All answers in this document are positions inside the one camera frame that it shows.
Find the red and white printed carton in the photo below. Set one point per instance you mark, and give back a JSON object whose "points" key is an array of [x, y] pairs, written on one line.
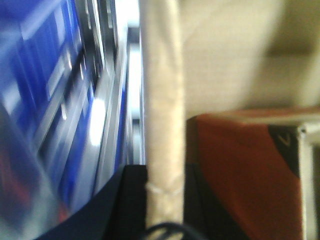
{"points": [[250, 160]]}

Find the white shelf post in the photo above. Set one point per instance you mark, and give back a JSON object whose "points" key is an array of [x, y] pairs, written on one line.
{"points": [[309, 172]]}

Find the blue metal shelf rack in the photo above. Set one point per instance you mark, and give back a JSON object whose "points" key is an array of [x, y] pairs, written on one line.
{"points": [[63, 105]]}

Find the beige cardboard box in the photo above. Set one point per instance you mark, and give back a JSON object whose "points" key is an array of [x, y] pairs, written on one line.
{"points": [[204, 56]]}

